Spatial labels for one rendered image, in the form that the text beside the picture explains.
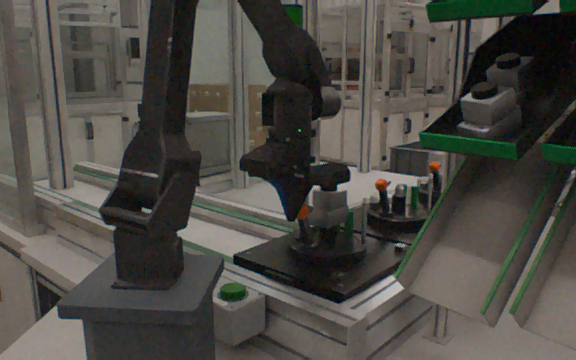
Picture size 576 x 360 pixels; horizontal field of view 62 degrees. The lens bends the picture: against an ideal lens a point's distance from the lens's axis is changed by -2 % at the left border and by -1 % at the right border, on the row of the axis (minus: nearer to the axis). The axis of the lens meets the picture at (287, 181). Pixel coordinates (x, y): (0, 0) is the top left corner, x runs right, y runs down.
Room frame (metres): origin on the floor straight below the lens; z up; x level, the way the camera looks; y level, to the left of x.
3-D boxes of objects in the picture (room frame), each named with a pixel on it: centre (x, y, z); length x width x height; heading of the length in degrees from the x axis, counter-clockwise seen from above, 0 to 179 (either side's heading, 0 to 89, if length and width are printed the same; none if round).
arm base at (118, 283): (0.51, 0.15, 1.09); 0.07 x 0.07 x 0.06; 86
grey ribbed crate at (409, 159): (2.77, -0.96, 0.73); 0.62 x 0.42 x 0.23; 49
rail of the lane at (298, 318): (0.89, 0.24, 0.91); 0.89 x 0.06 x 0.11; 49
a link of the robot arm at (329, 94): (0.79, -0.03, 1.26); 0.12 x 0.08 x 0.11; 145
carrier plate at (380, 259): (0.82, -0.07, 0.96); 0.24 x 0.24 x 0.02; 49
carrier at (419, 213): (1.02, -0.24, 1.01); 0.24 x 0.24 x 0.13; 49
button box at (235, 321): (0.72, 0.13, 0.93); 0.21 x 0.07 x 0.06; 49
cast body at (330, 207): (0.83, -0.08, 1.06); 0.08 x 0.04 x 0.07; 139
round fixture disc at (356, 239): (0.82, -0.07, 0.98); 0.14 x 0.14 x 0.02
